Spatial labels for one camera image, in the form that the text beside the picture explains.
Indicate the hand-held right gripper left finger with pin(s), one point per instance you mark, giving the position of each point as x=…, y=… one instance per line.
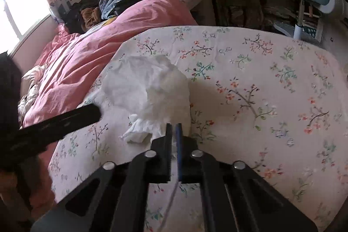
x=163, y=156

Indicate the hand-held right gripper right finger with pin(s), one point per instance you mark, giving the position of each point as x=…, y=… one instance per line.
x=179, y=156

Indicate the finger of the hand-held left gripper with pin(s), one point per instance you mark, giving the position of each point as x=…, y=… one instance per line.
x=68, y=120

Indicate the large white tissue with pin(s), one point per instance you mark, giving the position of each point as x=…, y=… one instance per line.
x=141, y=85

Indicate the person's left forearm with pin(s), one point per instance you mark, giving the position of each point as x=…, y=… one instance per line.
x=11, y=194

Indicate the white padded jacket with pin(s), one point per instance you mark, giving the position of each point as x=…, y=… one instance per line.
x=30, y=96

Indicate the pink duvet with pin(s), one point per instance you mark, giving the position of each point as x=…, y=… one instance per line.
x=87, y=58

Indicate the window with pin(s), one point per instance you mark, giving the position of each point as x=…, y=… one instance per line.
x=21, y=3

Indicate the brown garment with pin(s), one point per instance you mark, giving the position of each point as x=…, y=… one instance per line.
x=91, y=17

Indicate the yellow white book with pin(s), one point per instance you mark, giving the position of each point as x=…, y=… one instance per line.
x=108, y=21

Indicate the floral tablecloth table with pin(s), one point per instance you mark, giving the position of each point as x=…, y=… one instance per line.
x=258, y=79

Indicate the black clothing heap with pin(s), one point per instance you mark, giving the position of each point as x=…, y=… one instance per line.
x=87, y=1

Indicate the blue denim garment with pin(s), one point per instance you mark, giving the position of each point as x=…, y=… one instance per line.
x=111, y=5

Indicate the dark patterned bag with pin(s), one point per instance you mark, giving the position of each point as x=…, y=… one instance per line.
x=244, y=13

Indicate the white cabinet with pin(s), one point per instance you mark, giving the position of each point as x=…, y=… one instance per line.
x=333, y=31

